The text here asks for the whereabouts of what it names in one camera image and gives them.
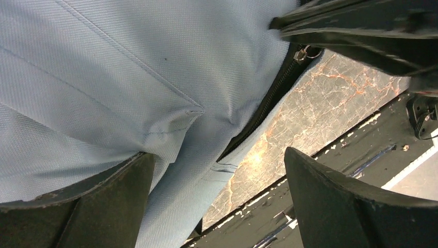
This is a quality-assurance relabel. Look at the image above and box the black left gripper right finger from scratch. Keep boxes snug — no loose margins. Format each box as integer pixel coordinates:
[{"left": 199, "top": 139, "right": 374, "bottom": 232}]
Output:
[{"left": 284, "top": 147, "right": 437, "bottom": 247}]

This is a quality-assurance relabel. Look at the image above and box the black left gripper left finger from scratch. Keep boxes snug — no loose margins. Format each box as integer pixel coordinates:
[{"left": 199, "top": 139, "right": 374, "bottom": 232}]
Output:
[{"left": 1, "top": 153, "right": 155, "bottom": 247}]

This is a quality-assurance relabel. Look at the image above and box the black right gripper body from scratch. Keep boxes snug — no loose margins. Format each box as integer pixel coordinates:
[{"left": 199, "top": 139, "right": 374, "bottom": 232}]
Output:
[{"left": 269, "top": 1, "right": 437, "bottom": 96}]

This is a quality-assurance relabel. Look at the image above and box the blue grey backpack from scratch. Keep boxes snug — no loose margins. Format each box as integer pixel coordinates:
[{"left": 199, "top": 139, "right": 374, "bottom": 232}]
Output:
[{"left": 0, "top": 0, "right": 324, "bottom": 248}]

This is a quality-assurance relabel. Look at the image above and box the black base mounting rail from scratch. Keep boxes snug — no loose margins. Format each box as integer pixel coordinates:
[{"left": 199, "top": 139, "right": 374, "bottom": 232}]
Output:
[{"left": 187, "top": 92, "right": 437, "bottom": 247}]

